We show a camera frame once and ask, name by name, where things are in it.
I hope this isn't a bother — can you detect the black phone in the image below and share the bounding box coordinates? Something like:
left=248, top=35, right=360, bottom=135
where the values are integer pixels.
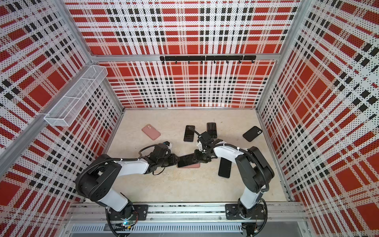
left=177, top=153, right=197, bottom=166
left=218, top=158, right=232, bottom=179
left=207, top=122, right=217, bottom=139
left=184, top=125, right=195, bottom=142

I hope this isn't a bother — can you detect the black phone case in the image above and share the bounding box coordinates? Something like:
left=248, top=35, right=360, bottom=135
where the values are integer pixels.
left=242, top=126, right=263, bottom=142

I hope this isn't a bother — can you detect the pink phone case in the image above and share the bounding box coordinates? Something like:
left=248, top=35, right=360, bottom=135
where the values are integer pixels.
left=142, top=124, right=161, bottom=141
left=178, top=163, right=200, bottom=169

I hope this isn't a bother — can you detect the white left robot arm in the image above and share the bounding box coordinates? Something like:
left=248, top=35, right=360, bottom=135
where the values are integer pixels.
left=75, top=142, right=179, bottom=220

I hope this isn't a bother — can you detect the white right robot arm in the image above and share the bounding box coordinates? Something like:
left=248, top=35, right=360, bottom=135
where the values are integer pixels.
left=188, top=127, right=274, bottom=219

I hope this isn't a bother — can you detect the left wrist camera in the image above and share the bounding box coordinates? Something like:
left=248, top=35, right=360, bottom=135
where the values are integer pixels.
left=150, top=141, right=172, bottom=160

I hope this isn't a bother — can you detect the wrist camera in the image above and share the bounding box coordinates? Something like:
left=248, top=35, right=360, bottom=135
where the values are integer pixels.
left=197, top=132, right=214, bottom=149
left=150, top=141, right=172, bottom=160

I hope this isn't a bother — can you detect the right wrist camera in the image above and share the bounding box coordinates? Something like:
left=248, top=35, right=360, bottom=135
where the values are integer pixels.
left=197, top=132, right=214, bottom=149

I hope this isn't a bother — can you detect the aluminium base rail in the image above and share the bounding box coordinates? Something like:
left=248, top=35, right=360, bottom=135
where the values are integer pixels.
left=59, top=202, right=312, bottom=237

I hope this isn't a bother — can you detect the black hook rail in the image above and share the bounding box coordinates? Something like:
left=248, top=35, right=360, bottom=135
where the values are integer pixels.
left=159, top=55, right=257, bottom=63

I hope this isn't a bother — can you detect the white wire mesh basket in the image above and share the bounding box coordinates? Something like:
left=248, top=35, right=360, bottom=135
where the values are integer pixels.
left=44, top=65, right=108, bottom=127

